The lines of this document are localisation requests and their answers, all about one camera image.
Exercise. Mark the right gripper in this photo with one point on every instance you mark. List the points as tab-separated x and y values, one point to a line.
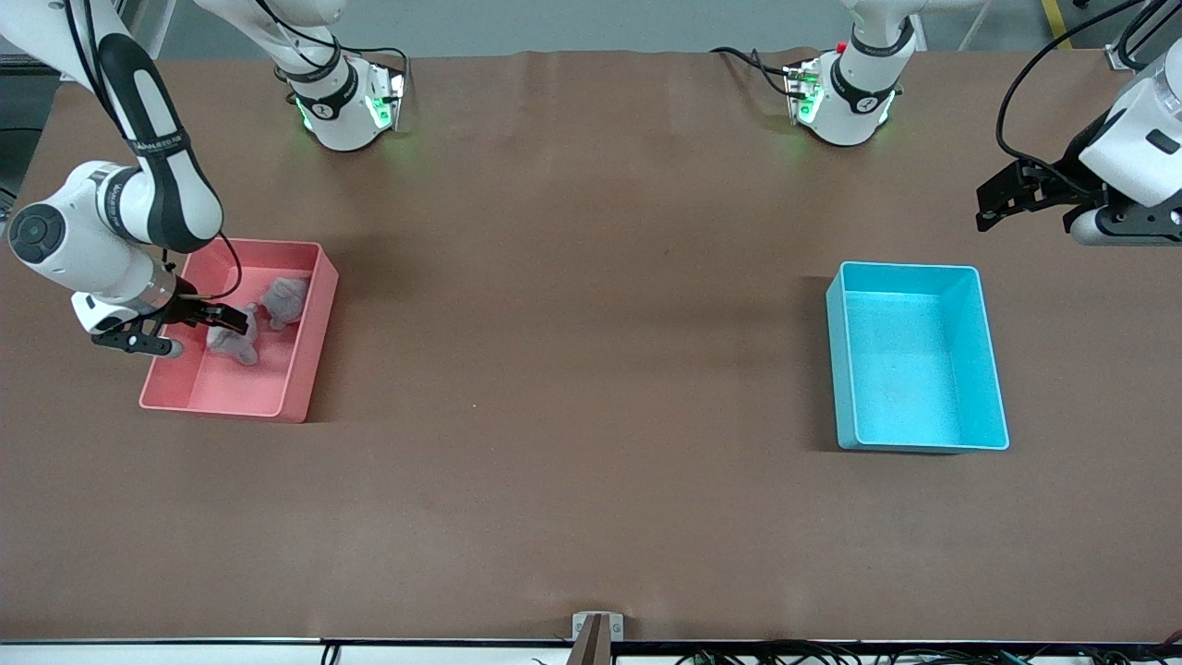
189	309

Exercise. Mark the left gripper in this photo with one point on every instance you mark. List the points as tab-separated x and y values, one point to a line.
1062	179

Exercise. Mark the grey plush toy white face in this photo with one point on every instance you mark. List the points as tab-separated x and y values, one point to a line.
235	346

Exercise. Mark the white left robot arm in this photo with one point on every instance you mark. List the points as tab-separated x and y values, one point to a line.
850	102

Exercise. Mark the pink plastic box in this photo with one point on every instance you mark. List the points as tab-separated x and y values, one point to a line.
231	388

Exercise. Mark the blue plastic box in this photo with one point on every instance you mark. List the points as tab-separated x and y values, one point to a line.
914	369

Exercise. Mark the aluminium frame profile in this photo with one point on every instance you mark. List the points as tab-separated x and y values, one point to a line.
109	23
1119	55

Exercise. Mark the grey metal bracket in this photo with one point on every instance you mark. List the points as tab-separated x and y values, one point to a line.
616	628

